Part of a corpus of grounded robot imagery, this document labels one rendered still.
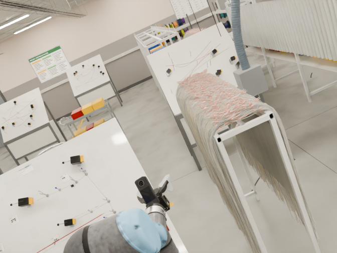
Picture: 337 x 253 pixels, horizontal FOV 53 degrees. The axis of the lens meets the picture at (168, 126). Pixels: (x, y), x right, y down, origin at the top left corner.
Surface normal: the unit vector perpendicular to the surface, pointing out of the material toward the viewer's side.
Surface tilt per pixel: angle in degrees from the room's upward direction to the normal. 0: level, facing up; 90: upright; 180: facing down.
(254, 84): 90
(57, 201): 55
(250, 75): 90
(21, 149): 90
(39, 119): 50
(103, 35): 90
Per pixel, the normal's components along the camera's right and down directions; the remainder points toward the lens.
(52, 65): 0.13, 0.29
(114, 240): -0.20, -0.22
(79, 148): 0.00, -0.33
